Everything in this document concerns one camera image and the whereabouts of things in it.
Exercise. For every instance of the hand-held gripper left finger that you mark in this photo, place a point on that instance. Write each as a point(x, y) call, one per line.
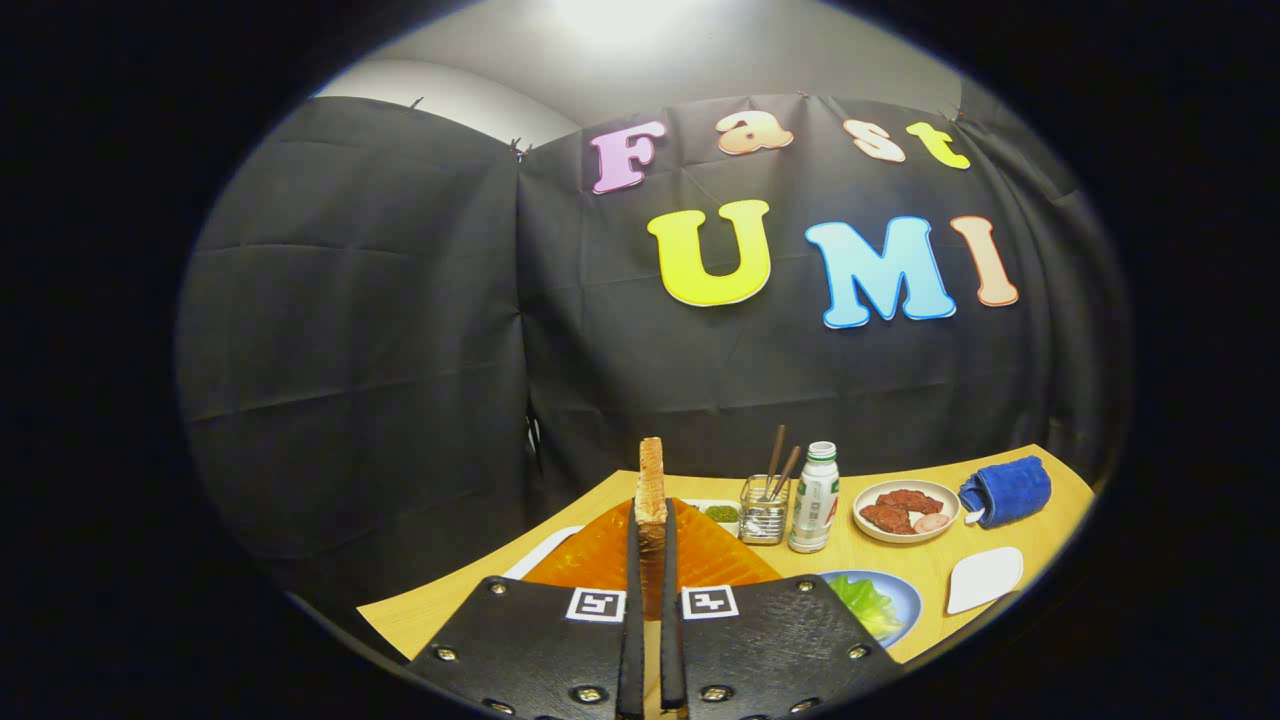
point(632, 650)

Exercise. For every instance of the green lettuce leaf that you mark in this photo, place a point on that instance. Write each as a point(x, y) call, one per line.
point(865, 605)

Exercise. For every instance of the white sectioned bean dish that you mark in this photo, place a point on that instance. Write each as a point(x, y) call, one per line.
point(720, 514)

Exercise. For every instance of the pink ham slice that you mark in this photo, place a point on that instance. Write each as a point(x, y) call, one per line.
point(931, 523)

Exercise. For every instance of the white bread slice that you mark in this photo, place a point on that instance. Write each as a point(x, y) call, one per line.
point(651, 490)

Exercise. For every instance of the blue round plate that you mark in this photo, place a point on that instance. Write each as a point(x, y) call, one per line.
point(908, 600)

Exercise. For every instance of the brown meat slice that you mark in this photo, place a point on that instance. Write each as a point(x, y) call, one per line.
point(915, 500)
point(885, 517)

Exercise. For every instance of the beige round plate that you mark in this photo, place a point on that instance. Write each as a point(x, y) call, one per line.
point(870, 528)

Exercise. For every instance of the black backdrop cloth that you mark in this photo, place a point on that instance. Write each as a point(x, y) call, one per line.
point(400, 350)

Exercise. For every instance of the white drink bottle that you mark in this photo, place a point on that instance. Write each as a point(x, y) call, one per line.
point(813, 505)

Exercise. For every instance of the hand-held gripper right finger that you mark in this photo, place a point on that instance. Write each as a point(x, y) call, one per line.
point(672, 650)

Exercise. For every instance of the blue towel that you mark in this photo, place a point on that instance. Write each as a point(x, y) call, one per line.
point(1010, 490)

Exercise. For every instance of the white square plate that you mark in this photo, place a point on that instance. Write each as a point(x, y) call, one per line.
point(985, 580)

